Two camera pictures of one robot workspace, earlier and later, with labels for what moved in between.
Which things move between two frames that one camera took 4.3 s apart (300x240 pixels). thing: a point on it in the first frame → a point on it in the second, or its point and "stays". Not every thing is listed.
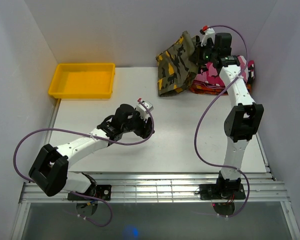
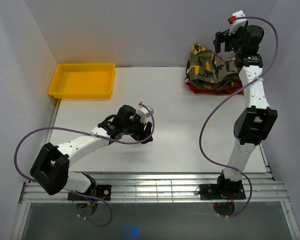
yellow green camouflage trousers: x=175 y=70 → x=206 y=69
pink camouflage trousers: x=207 y=75 → x=187 y=77
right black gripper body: x=204 y=54 → x=236 y=39
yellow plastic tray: x=83 y=81 stays
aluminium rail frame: x=161 y=188 stays
